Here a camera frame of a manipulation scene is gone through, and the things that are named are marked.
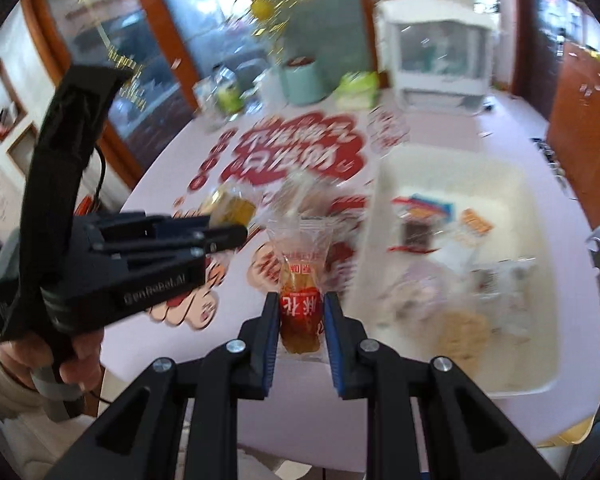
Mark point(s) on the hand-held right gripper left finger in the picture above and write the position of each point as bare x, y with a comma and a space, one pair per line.
267, 345

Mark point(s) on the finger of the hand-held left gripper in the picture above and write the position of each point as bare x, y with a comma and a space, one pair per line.
215, 240
155, 225

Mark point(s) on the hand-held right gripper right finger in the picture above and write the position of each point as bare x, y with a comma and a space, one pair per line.
332, 345

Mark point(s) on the clear yellow crisps packet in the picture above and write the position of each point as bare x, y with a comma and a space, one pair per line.
232, 207

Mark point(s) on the clear red label snack packet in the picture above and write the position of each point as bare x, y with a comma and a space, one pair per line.
300, 305

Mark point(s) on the clear white label snack packet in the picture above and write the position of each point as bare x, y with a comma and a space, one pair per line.
300, 195

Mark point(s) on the clear rice cracker packet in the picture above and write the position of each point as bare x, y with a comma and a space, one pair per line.
462, 340

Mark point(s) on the dark brown snack packet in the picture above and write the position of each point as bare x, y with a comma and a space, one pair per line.
420, 235

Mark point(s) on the blue snack packet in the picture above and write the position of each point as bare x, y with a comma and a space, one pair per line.
432, 207

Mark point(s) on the white grey snack packet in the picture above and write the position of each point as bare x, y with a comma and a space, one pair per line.
502, 275

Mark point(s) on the orange white oat bar packet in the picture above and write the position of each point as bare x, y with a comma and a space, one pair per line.
475, 222

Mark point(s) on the white plastic bin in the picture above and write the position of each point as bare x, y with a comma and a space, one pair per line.
530, 200

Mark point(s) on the person's left forearm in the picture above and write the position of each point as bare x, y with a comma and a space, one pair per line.
10, 425

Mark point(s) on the person's left hand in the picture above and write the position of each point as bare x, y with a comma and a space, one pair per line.
87, 360

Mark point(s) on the pink printed tablecloth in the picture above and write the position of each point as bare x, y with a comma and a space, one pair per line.
290, 410

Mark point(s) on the glass cup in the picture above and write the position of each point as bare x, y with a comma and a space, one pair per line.
209, 107

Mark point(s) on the wooden framed glass door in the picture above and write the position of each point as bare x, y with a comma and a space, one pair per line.
130, 85

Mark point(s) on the green label bottle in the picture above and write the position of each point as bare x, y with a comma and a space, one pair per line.
228, 92

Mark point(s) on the white squeeze bottle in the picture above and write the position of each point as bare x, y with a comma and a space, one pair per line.
271, 87

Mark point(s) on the teal canister brown lid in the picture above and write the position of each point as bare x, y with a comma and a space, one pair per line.
304, 82

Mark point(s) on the green tissue pack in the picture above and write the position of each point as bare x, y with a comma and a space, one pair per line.
357, 90

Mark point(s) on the frosted glass door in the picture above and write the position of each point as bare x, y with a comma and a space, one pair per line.
320, 20

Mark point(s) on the white sterilizer cabinet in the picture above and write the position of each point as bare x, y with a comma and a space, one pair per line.
435, 55

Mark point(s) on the wooden cabinet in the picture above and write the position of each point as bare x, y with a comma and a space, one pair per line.
585, 125

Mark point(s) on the dark entry door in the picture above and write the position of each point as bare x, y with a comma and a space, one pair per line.
545, 35

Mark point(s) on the wooden picture frame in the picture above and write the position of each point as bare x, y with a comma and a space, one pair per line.
0, 105

